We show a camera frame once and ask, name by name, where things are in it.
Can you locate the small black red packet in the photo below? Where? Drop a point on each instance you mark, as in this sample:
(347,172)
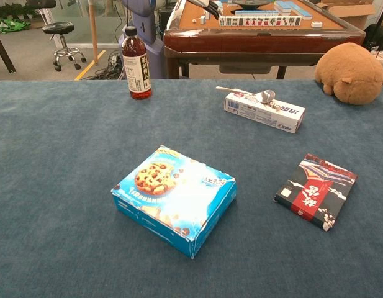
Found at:
(312,192)

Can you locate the row of face-up mahjong tiles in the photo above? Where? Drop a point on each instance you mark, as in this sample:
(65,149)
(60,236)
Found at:
(259,21)

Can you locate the wooden pole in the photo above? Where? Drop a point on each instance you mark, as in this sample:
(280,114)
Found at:
(93,31)

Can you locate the brown plush toy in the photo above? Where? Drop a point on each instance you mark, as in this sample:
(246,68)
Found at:
(352,74)

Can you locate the black swivel stool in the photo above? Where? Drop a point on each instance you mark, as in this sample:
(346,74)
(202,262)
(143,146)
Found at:
(58,28)

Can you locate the single white mahjong tile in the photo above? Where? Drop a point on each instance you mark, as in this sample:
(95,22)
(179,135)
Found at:
(316,24)

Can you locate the blue snack box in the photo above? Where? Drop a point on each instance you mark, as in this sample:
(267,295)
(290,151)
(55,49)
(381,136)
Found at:
(166,198)

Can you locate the dark tea bottle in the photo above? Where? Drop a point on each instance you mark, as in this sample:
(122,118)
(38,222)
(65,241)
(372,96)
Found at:
(136,68)

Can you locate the cardboard box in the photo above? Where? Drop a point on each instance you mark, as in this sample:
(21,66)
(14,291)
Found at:
(349,12)

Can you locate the row of blue-backed mahjong tiles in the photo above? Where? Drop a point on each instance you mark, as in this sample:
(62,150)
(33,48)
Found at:
(256,12)

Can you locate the blue table cloth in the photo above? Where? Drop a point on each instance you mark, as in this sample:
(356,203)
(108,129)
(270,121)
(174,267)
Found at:
(54,155)

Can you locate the brown mahjong table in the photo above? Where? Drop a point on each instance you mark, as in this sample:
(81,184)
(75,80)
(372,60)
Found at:
(241,42)

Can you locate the green bag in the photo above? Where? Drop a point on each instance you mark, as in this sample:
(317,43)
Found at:
(9,25)

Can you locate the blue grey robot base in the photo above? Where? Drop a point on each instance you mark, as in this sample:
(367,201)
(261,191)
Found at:
(146,21)

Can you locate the dark table leg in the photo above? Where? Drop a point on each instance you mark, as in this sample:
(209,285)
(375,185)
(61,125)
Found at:
(3,52)

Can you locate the stack of blue-backed mahjong tiles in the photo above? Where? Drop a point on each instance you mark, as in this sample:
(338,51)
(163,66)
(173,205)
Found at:
(292,9)

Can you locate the metal spoon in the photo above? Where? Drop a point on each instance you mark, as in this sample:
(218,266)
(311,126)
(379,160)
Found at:
(266,96)

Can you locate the black hand of other robot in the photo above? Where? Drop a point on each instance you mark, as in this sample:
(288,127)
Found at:
(209,7)

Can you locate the white toothpaste box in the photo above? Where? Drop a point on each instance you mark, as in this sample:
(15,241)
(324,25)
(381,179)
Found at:
(259,115)

